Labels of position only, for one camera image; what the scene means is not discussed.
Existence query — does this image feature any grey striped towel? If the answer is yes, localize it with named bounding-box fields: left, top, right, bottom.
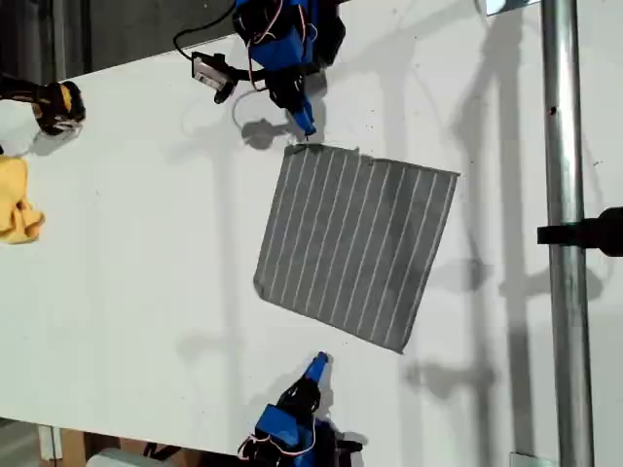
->
left=253, top=142, right=462, bottom=356

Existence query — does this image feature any brown cardboard box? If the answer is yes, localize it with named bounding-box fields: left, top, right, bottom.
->
left=57, top=426, right=196, bottom=467

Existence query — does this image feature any white plastic container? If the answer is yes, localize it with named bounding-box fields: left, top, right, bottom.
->
left=86, top=447, right=147, bottom=467

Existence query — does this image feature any black yellow power tool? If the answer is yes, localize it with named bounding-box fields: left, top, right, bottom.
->
left=0, top=72, right=88, bottom=138

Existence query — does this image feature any white table leg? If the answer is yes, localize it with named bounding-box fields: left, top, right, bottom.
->
left=38, top=424, right=63, bottom=461

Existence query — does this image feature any black clamp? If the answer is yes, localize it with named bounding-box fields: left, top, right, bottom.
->
left=536, top=206, right=623, bottom=259

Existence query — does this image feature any yellow cloth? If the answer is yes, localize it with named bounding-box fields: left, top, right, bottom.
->
left=0, top=154, right=47, bottom=245

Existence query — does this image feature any black camera cable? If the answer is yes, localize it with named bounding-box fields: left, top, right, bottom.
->
left=173, top=0, right=238, bottom=62

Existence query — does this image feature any steel post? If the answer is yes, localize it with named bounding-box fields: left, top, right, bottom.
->
left=540, top=0, right=598, bottom=467

